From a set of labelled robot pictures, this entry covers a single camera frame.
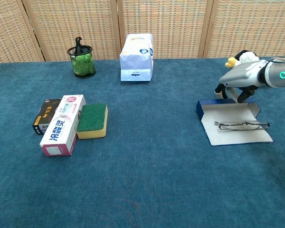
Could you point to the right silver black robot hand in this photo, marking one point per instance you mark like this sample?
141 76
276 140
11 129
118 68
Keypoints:
244 74

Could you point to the thin dark-framed eyeglasses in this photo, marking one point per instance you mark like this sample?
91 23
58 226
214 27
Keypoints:
232 126

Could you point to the blue glasses box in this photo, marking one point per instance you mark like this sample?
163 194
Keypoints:
228 139

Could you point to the black white penguin plush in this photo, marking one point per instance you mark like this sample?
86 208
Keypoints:
248 57

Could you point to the woven wooden folding screen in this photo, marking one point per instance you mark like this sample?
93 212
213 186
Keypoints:
156 23

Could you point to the white paper bag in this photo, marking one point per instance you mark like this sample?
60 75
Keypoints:
136 64

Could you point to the blue carpet table mat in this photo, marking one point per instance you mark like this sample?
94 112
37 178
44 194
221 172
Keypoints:
142 178

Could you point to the green yellow sponge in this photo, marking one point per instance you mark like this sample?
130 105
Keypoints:
92 118

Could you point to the black mesh pen holder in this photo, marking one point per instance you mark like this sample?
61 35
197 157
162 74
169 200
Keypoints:
85 76

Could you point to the black plastic clip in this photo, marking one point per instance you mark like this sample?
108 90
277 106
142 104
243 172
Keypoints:
78 46

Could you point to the white pink toothpaste box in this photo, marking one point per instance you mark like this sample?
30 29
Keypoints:
59 128

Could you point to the black box gold print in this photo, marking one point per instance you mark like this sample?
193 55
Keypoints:
46 114

